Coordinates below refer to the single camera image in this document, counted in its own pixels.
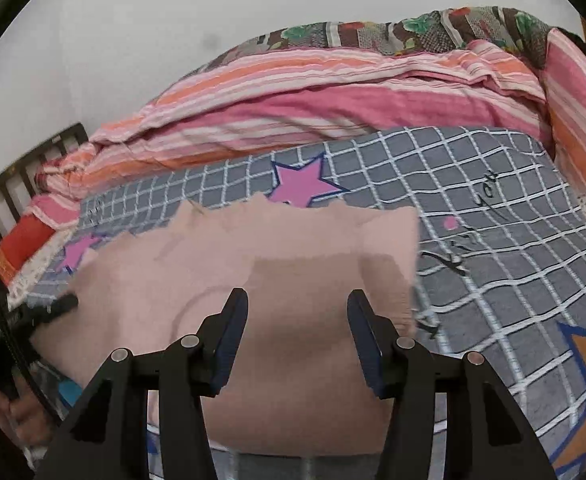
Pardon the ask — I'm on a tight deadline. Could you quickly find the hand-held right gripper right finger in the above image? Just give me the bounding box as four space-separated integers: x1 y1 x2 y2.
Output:
346 289 559 480

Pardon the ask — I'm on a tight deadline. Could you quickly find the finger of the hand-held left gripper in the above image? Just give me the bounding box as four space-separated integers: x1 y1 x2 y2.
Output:
29 293 80 322

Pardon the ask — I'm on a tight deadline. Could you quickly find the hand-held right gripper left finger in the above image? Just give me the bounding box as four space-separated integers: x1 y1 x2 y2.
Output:
35 287 250 480

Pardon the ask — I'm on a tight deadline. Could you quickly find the pink ribbed sweater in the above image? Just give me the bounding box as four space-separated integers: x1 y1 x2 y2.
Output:
30 195 422 461

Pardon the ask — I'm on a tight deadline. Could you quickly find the person's left hand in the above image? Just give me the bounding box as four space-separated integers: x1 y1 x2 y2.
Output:
0 387 54 450

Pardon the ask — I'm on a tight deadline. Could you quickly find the red pillow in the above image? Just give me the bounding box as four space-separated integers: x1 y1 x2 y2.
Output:
0 217 57 287

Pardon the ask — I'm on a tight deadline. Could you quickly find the wooden bed headboard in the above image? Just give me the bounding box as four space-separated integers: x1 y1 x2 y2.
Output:
0 122 90 311

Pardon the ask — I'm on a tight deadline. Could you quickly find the grey checked star blanket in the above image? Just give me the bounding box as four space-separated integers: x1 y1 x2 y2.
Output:
20 126 586 480

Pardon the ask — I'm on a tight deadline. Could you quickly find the pink orange striped quilt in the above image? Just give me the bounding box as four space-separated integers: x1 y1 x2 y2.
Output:
30 27 586 226

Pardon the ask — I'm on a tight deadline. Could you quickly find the floral patchwork quilt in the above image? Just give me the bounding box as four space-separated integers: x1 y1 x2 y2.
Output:
208 6 565 69

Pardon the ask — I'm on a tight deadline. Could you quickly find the dark cloth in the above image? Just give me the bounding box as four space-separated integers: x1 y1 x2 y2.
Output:
556 26 586 62

